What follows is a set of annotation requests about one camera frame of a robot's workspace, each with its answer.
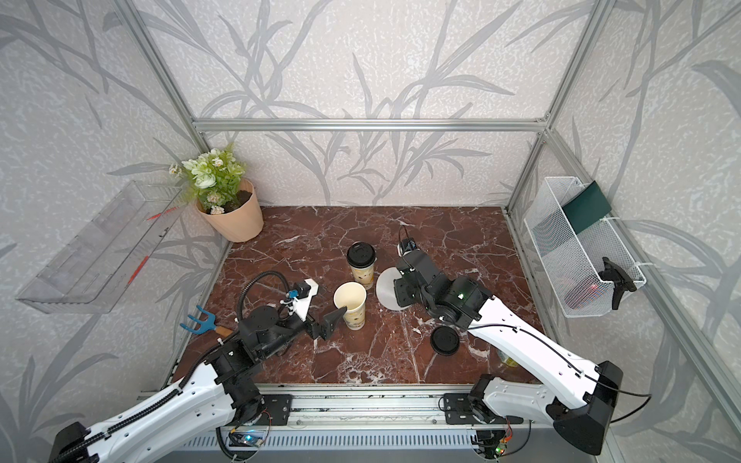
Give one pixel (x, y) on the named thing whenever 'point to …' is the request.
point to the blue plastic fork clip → (206, 325)
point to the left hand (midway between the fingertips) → (333, 300)
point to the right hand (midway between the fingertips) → (400, 278)
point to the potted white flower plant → (226, 201)
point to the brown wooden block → (223, 331)
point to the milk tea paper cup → (365, 276)
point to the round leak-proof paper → (386, 291)
